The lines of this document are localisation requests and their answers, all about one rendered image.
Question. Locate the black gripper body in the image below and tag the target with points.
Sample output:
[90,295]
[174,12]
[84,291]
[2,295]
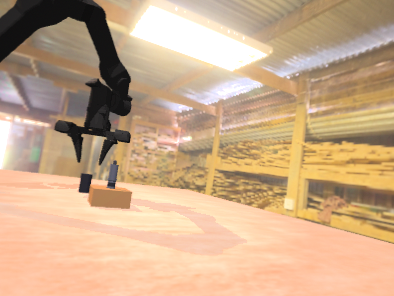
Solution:
[96,120]

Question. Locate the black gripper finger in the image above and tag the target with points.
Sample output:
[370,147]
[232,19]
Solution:
[77,143]
[107,144]

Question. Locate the orange square block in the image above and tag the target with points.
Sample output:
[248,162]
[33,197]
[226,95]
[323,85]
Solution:
[100,196]

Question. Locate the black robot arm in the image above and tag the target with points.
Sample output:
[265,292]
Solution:
[26,16]

